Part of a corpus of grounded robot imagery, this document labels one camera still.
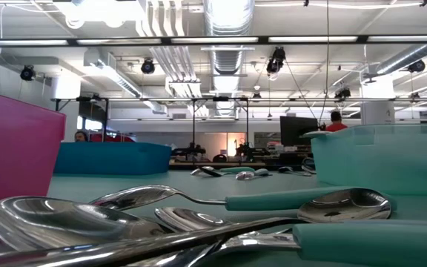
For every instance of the scattered spoons on mat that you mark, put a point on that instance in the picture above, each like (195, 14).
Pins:
(80, 183)

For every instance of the black overhead frame beam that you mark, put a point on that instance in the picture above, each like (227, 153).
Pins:
(165, 41)

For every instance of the white pillar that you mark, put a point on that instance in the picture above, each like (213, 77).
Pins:
(378, 111)

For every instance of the red object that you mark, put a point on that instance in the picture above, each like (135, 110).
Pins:
(109, 139)

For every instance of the distant wooden workbench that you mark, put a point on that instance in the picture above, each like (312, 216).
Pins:
(217, 164)

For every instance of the person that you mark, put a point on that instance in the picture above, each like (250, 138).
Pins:
(336, 128)
(81, 136)

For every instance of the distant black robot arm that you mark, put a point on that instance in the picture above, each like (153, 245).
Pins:
(248, 151)
(191, 151)

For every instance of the silver ventilation duct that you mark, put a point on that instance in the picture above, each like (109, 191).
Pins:
(228, 59)

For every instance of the slanted silver duct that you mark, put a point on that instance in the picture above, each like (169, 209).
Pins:
(406, 57)

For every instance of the teal plastic bin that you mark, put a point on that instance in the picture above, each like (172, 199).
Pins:
(384, 163)

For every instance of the distant black monitor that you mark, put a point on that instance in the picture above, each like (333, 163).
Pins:
(297, 130)

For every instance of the black ceiling camera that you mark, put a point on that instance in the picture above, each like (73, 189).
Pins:
(147, 67)
(275, 61)
(342, 93)
(27, 73)
(416, 66)

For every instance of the blue plastic bin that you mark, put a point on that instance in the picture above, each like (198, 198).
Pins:
(109, 159)

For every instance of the distant black metal frame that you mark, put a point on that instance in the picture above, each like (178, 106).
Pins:
(194, 122)

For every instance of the pink plastic bin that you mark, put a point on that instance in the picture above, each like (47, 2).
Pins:
(13, 155)

